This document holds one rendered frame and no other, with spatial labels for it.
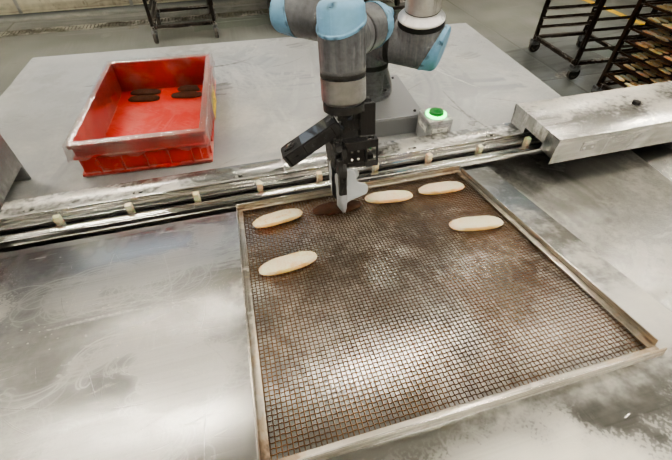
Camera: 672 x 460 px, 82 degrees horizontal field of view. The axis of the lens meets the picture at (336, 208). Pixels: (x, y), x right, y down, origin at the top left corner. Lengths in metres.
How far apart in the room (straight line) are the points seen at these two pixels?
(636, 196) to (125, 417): 1.10
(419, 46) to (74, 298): 0.89
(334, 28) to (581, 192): 0.73
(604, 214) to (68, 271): 1.09
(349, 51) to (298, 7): 0.18
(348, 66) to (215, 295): 0.41
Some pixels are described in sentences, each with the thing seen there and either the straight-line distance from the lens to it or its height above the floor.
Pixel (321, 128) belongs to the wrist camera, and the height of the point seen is 1.08.
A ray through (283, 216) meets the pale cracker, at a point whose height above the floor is 0.91.
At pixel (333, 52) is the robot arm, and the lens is 0.63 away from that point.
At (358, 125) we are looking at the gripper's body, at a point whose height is 1.07.
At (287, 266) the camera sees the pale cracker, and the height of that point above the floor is 0.93.
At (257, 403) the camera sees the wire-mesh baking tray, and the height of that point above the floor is 0.96.
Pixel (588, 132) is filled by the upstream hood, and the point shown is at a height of 0.92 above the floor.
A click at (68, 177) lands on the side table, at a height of 0.82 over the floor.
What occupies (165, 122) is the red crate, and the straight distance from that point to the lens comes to 1.28.
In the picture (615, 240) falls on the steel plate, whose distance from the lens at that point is 1.01.
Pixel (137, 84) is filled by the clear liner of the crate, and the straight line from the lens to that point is 1.49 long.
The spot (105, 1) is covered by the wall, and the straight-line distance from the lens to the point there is 5.41.
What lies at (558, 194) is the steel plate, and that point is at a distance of 1.07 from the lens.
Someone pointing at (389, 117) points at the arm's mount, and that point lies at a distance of 1.11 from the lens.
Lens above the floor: 1.44
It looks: 44 degrees down
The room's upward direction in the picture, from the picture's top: straight up
